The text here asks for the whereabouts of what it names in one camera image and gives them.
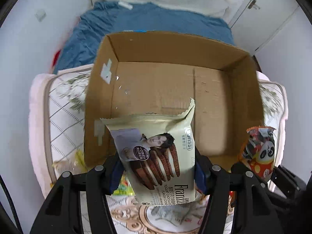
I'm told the blue bed sheet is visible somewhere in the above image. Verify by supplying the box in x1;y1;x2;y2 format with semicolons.
53;1;234;74

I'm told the green gumball candy packet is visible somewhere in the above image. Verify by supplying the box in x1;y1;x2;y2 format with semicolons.
113;174;135;196

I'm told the orange panda snack packet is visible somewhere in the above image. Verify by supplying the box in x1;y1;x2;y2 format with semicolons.
238;126;275;182

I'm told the white quilted floral mat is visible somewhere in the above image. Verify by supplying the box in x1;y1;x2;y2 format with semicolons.
28;65;288;233

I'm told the white cabinet door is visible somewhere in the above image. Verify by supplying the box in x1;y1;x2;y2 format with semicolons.
231;0;299;55

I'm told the Franzzi chocolate cookie packet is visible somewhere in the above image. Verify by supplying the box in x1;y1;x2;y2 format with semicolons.
100;99;196;206

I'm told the open cardboard box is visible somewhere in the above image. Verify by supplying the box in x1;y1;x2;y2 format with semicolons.
85;31;264;169

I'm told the yellow snack packet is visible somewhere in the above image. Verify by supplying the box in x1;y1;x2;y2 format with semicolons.
74;149;87;172

